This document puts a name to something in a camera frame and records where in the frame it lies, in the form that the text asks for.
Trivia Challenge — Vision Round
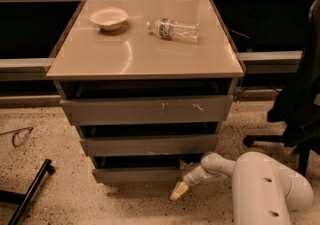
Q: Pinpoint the grey cable on floor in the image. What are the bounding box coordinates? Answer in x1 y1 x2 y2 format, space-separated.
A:
0 126 34 148

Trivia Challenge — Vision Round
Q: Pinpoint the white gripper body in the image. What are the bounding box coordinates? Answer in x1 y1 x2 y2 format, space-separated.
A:
182 163 227 186

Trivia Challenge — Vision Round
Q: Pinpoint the grey drawer cabinet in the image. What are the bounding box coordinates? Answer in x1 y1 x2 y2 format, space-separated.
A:
47 0 243 169

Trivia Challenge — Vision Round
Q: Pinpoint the black chair base leg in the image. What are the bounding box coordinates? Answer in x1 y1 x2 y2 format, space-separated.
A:
0 159 55 225

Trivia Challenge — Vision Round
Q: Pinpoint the grey drawer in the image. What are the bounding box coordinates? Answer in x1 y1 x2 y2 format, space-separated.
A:
80 134 218 157
60 95 232 126
92 167 182 184

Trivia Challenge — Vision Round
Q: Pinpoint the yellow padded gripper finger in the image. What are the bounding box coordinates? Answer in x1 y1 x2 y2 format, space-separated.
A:
178 159 190 170
170 181 189 201

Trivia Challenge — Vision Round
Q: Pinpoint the white paper bowl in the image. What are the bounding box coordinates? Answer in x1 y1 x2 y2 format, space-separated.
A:
89 7 128 31

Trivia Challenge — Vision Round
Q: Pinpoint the clear plastic water bottle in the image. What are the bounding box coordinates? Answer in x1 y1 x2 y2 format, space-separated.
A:
146 18 199 44

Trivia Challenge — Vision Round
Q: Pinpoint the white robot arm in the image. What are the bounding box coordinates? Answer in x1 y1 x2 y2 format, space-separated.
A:
170 152 313 225

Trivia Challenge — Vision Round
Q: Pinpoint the black office chair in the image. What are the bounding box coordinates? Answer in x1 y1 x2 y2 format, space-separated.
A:
243 0 320 175

